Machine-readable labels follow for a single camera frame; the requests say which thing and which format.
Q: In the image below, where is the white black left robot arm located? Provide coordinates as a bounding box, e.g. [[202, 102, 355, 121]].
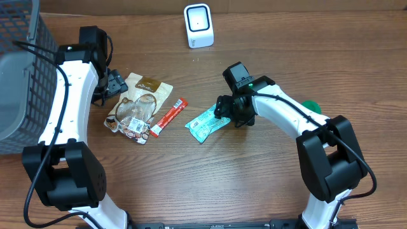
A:
[[14, 26, 134, 228]]

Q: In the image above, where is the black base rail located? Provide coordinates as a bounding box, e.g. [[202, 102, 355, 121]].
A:
[[127, 217, 359, 229]]

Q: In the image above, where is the green lid jar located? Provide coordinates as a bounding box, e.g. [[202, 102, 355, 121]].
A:
[[301, 101, 322, 115]]

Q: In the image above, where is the red white stick packet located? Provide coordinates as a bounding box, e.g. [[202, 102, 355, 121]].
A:
[[150, 97, 188, 137]]

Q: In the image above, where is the white barcode scanner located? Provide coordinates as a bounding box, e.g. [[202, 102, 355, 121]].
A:
[[184, 3, 214, 49]]

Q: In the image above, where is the grey plastic mesh basket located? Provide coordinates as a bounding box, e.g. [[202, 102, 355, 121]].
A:
[[1, 0, 58, 155]]

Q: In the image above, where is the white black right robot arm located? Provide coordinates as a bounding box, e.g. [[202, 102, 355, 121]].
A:
[[214, 62, 373, 228]]

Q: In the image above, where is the teal orange cracker packet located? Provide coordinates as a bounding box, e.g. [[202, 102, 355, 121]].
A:
[[185, 104, 231, 143]]

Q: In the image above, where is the beige brown snack pouch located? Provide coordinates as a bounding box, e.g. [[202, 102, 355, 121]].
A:
[[104, 73, 173, 144]]

